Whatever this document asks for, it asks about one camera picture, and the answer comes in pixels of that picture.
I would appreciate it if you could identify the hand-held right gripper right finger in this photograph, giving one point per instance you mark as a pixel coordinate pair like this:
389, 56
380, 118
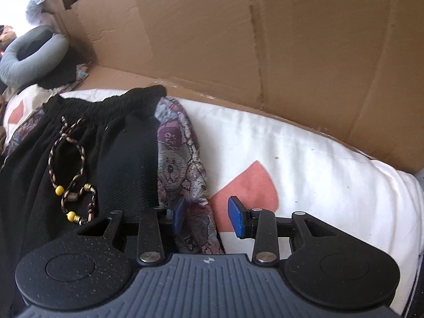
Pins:
237, 220

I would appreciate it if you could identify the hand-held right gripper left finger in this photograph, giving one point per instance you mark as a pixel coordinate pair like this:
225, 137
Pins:
179, 218

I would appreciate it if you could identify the cream bear print blanket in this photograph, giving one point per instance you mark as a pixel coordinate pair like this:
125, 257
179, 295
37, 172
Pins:
314, 188

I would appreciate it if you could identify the long folded cardboard sheet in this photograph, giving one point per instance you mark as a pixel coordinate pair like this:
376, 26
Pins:
232, 39

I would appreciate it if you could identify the small black cloth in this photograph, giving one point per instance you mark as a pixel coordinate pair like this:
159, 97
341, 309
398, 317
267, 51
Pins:
58, 76

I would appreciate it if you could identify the grey neck pillow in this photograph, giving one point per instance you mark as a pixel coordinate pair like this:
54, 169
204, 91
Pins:
13, 69

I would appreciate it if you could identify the brown teddy bear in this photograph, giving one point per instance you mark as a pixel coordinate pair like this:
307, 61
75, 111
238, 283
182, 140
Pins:
6, 38

